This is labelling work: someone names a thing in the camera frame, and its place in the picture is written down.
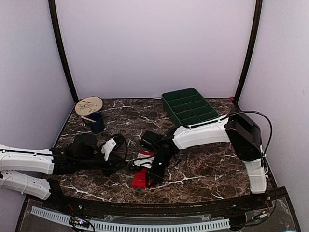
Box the dark blue cup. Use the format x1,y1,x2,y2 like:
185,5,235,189
88,112,105,133

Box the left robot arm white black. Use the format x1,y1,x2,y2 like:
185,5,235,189
0,135,127,211

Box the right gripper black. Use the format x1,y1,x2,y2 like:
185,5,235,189
145,151,173,187

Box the green compartment tray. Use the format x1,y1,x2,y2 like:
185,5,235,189
162,88,219,126

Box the left black frame post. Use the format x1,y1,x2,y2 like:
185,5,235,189
48,0,79,103

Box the beige floral plate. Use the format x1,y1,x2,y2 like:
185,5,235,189
74,97,103,116

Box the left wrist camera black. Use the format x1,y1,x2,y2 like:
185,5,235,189
70,134,98,159

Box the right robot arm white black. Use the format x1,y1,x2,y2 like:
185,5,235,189
140,108,267,210

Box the wooden stick in cup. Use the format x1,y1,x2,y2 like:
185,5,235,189
81,116,96,123

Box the right black frame post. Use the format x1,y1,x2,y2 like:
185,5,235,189
233,0,263,105

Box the black front rail base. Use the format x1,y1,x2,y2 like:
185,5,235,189
16,187,301,232

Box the white slotted cable duct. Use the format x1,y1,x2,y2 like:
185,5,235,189
30,206,230,232

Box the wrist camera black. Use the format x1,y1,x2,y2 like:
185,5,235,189
70,134,98,159
140,130,162,150

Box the black frame post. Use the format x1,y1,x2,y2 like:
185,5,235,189
233,0,263,105
48,0,79,103

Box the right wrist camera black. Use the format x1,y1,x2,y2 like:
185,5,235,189
140,130,162,150

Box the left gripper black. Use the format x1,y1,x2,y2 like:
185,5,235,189
76,153,128,177

